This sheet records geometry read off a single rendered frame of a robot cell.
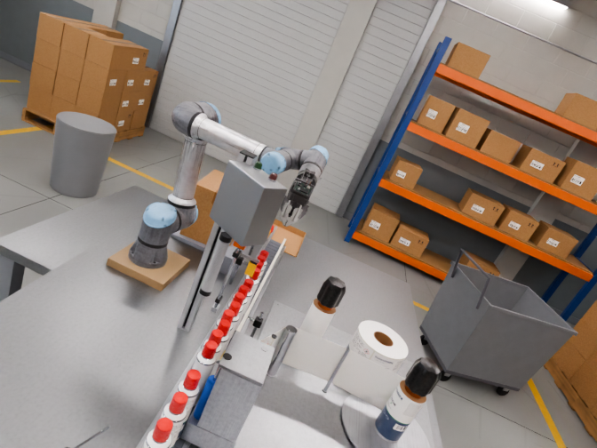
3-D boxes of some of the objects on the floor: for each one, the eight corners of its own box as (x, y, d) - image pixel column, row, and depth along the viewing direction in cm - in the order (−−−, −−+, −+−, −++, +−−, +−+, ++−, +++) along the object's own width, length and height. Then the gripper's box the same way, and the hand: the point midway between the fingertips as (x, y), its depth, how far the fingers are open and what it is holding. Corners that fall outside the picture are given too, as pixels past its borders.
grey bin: (78, 205, 349) (93, 137, 326) (31, 182, 351) (43, 113, 329) (112, 192, 391) (127, 131, 369) (69, 172, 394) (82, 109, 371)
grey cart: (480, 353, 397) (538, 271, 363) (518, 407, 340) (593, 317, 306) (400, 331, 375) (455, 242, 340) (427, 385, 318) (496, 284, 283)
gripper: (298, 164, 139) (275, 207, 126) (323, 175, 139) (303, 220, 126) (292, 180, 146) (270, 223, 133) (315, 191, 146) (296, 236, 133)
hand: (285, 224), depth 132 cm, fingers closed
